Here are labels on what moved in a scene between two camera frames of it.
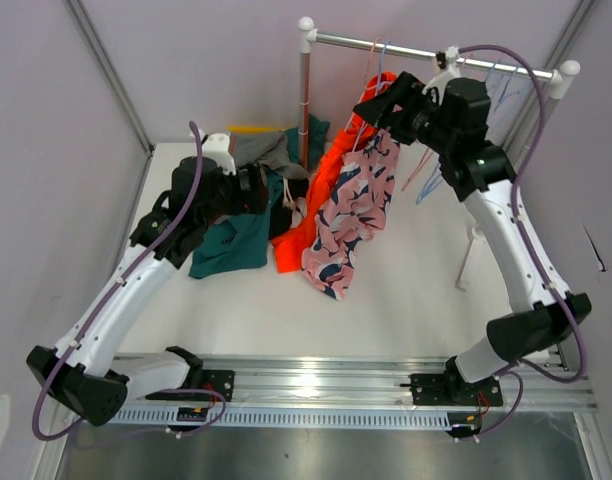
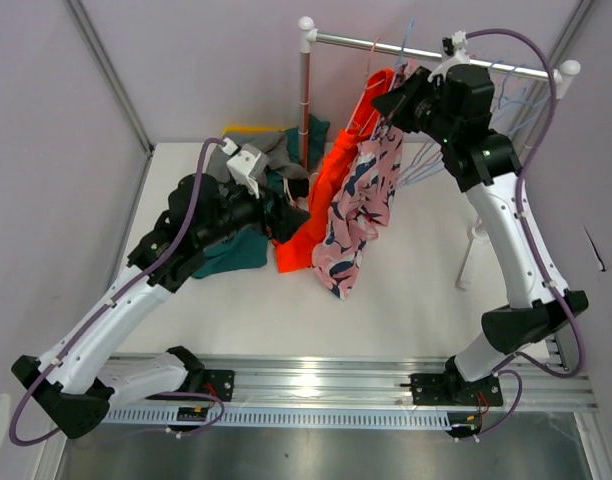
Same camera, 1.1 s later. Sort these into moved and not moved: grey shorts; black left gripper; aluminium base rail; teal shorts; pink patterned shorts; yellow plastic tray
Moved: pink patterned shorts; black left gripper
Not moved: grey shorts; teal shorts; aluminium base rail; yellow plastic tray
